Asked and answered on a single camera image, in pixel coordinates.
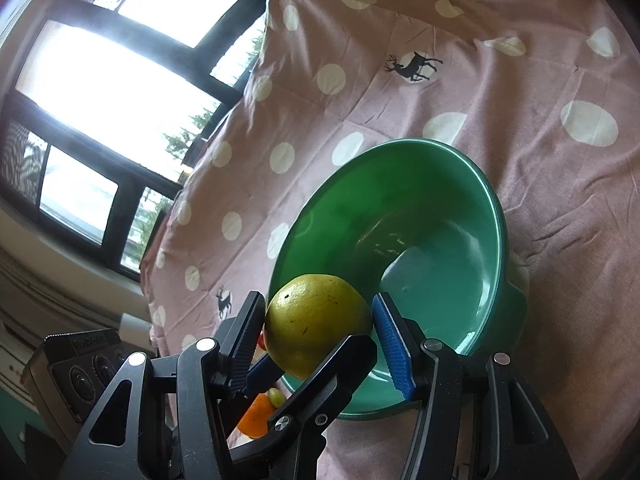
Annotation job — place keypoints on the pink polka-dot tablecloth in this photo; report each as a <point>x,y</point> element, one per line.
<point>500,110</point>

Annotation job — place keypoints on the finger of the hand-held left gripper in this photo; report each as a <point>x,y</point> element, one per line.
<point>320,385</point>
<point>261,376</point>

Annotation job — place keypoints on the white cup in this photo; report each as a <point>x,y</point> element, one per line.
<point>132,327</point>

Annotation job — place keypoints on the orange tangerine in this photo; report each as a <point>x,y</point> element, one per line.
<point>255,415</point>

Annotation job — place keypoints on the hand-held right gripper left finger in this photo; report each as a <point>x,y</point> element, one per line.
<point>247,340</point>

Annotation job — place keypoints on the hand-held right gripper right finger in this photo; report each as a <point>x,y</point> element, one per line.
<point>392,350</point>

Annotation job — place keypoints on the black framed window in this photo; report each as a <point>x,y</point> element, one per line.
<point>100,85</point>

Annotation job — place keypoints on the yellow-green lemon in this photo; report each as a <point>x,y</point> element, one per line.
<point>315,320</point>

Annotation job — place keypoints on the green plastic bowl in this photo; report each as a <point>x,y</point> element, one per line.
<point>425,240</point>

